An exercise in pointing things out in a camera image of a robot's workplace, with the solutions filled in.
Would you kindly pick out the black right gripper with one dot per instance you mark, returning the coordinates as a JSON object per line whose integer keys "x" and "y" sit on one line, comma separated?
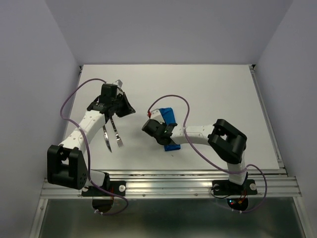
{"x": 164, "y": 125}

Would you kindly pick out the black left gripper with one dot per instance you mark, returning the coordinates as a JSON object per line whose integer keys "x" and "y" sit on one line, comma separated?
{"x": 128, "y": 109}

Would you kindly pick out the blue satin napkin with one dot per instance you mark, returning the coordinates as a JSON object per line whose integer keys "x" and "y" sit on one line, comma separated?
{"x": 168, "y": 116}

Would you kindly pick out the silver fork black handle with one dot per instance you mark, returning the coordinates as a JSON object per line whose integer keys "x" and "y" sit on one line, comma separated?
{"x": 118, "y": 138}

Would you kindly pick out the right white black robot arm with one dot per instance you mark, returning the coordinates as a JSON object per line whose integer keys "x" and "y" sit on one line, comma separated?
{"x": 227, "y": 141}

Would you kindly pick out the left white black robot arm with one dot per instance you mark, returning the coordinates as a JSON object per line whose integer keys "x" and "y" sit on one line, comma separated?
{"x": 66, "y": 165}

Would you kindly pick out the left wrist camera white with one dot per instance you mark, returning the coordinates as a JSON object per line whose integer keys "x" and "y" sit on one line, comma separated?
{"x": 118, "y": 82}

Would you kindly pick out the silver knife black handle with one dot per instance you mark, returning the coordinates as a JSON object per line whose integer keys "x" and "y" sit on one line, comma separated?
{"x": 106, "y": 138}

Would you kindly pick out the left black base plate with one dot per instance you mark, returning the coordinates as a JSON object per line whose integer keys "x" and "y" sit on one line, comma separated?
{"x": 116, "y": 187}

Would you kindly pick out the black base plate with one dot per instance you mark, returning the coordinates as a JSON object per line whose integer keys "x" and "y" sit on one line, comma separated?
{"x": 226, "y": 188}
{"x": 116, "y": 187}

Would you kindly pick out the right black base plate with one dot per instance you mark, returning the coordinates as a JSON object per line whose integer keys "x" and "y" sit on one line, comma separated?
{"x": 226, "y": 188}

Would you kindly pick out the aluminium frame rail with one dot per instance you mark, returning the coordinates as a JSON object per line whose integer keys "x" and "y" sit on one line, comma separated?
{"x": 178, "y": 203}

